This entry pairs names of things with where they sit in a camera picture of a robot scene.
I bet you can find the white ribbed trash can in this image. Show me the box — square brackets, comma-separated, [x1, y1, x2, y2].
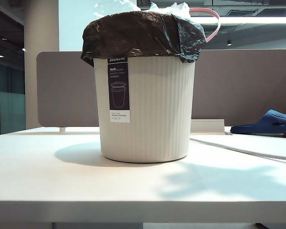
[93, 56, 196, 164]

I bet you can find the black garbage bag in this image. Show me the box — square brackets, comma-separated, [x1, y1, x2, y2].
[80, 10, 207, 66]

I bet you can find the black white product label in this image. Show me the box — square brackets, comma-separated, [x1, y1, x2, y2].
[107, 57, 131, 124]

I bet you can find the grey desk partition panel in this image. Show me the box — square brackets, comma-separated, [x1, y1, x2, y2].
[36, 49, 286, 127]

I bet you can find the crumpled clear plastic waste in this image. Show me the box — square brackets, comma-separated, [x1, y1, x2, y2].
[93, 0, 191, 18]

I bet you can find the blue rubber slipper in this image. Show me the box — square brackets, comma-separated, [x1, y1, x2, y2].
[230, 109, 286, 139]

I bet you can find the ceiling air vent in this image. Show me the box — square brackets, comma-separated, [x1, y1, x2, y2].
[225, 8, 257, 17]

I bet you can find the linear ceiling light strip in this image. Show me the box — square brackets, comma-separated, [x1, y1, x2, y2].
[197, 15, 286, 25]

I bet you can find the white cable tray lid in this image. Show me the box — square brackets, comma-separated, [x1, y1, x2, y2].
[190, 119, 226, 134]

